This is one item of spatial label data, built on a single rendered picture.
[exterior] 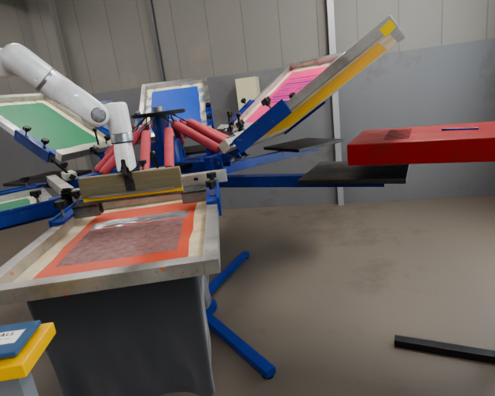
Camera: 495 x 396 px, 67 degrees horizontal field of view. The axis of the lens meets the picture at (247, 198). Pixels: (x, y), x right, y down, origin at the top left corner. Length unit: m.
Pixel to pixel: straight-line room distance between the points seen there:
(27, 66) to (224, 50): 3.37
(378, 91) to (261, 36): 1.40
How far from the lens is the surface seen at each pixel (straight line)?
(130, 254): 1.12
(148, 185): 1.37
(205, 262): 0.89
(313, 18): 4.38
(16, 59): 1.31
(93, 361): 1.19
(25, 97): 3.29
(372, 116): 4.35
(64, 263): 1.18
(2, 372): 0.82
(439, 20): 4.48
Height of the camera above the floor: 1.35
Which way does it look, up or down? 15 degrees down
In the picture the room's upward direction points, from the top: 7 degrees counter-clockwise
